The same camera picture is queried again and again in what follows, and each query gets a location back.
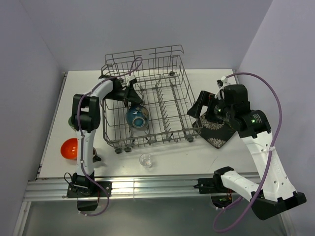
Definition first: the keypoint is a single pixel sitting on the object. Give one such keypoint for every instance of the grey wire dish rack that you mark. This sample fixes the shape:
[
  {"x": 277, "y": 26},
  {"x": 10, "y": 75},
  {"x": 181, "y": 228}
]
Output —
[{"x": 163, "y": 86}]

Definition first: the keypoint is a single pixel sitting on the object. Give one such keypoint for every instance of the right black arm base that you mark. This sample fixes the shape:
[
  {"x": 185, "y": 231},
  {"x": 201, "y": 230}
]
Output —
[{"x": 209, "y": 185}]

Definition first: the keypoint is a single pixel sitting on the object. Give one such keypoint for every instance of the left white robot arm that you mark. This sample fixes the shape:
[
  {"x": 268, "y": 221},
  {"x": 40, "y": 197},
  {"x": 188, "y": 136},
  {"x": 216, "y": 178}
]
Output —
[{"x": 86, "y": 118}]

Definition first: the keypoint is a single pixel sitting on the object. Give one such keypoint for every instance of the dark brown mug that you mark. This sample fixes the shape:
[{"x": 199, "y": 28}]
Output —
[{"x": 96, "y": 158}]

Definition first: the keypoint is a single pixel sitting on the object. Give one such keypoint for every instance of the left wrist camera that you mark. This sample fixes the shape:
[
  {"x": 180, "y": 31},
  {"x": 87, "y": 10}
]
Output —
[{"x": 131, "y": 80}]

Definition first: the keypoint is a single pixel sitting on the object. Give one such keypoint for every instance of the black floral square plate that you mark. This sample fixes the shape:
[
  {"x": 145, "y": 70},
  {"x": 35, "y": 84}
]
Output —
[{"x": 216, "y": 134}]

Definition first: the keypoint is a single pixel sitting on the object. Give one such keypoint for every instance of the clear drinking glass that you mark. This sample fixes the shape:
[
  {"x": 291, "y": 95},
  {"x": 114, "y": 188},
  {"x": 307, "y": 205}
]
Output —
[{"x": 145, "y": 160}]

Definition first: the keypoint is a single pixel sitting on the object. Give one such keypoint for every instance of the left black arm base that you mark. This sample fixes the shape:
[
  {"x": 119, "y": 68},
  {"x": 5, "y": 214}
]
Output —
[{"x": 88, "y": 192}]

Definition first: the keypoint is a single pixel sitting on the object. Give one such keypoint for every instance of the aluminium mounting rail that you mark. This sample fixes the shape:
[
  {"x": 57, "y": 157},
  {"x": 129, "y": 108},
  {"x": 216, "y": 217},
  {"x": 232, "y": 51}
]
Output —
[{"x": 55, "y": 189}]

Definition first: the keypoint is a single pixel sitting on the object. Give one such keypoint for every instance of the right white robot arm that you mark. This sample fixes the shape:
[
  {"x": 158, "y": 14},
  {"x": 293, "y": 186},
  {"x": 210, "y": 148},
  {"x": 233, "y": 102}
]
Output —
[{"x": 231, "y": 106}]

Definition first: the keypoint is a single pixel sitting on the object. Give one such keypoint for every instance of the orange bowl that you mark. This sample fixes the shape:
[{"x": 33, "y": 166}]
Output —
[{"x": 69, "y": 149}]

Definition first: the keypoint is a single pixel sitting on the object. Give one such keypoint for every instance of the blue floral ceramic bowl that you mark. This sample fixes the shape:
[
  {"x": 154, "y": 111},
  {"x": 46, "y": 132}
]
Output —
[{"x": 137, "y": 116}]

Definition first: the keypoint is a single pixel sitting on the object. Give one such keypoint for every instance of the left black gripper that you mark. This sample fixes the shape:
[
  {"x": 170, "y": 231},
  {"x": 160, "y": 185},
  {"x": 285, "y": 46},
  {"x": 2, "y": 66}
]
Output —
[{"x": 130, "y": 96}]

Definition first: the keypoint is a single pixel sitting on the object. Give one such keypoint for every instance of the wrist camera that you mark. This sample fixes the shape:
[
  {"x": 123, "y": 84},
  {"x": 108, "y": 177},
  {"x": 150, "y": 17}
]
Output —
[
  {"x": 131, "y": 80},
  {"x": 222, "y": 83}
]

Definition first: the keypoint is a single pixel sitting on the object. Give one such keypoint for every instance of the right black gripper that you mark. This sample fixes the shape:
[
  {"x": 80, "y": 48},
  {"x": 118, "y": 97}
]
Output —
[{"x": 207, "y": 99}]

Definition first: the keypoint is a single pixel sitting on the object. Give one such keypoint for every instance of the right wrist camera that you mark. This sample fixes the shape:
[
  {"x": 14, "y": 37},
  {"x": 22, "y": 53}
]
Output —
[{"x": 222, "y": 83}]

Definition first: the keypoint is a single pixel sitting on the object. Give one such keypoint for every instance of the pale green cup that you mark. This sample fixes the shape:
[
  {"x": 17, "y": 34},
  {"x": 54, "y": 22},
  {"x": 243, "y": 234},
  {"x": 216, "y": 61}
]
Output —
[{"x": 70, "y": 123}]

